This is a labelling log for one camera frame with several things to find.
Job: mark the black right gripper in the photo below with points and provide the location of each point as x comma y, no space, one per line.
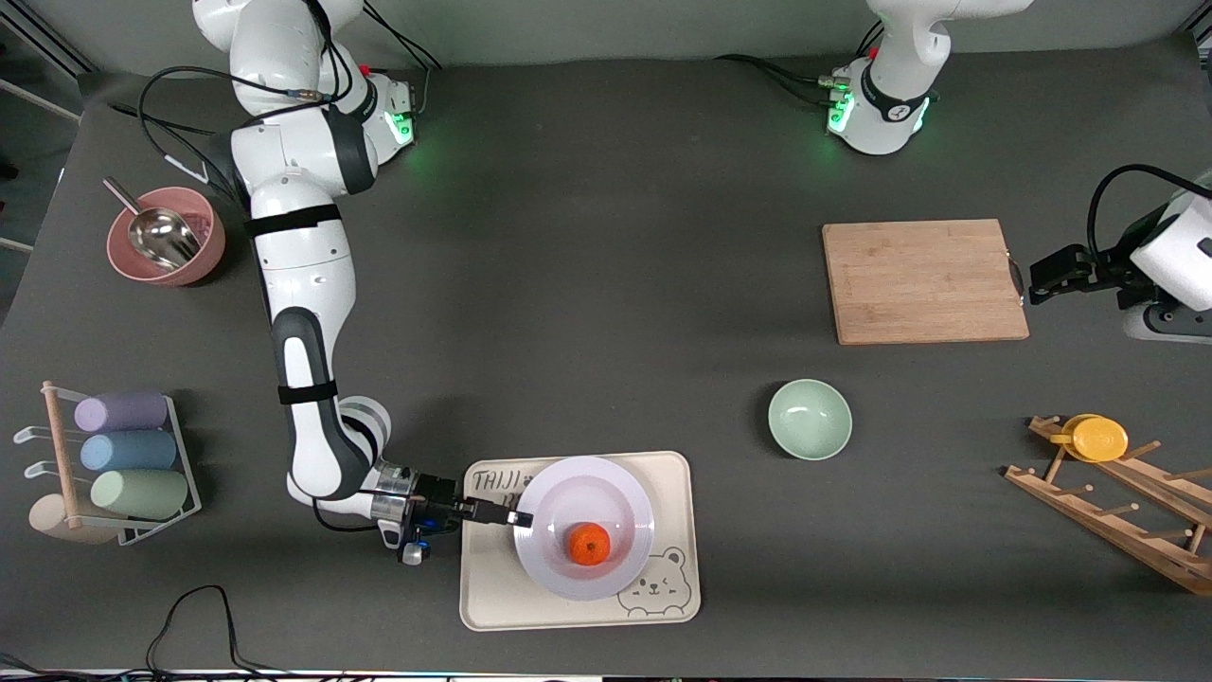
438,493

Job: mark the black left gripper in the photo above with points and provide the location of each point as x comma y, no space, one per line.
1106,266

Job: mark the white round plate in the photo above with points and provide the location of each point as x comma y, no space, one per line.
582,493

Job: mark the orange fruit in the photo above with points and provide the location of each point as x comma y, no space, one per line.
589,545

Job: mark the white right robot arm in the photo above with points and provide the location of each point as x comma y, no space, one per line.
303,256

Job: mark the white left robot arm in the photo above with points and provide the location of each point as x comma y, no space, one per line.
890,95

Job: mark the cream tray with bear print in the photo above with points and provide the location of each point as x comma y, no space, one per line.
492,587

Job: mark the yellow cup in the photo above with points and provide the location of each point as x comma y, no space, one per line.
1098,439

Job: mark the wooden cutting board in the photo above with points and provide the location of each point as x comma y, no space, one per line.
918,284

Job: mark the wooden peg drying rack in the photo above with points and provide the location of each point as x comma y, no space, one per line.
1108,526

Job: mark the pale green bowl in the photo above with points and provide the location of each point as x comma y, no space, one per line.
810,420

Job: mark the green cup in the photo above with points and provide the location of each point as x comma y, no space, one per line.
142,493

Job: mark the blue cup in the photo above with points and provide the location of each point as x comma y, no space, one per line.
128,451

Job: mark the purple cup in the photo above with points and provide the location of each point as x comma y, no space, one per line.
123,412

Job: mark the pink bowl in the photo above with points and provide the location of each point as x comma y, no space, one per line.
208,237

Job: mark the metal scoop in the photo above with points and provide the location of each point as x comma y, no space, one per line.
163,235

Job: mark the beige cup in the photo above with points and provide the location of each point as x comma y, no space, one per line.
47,521

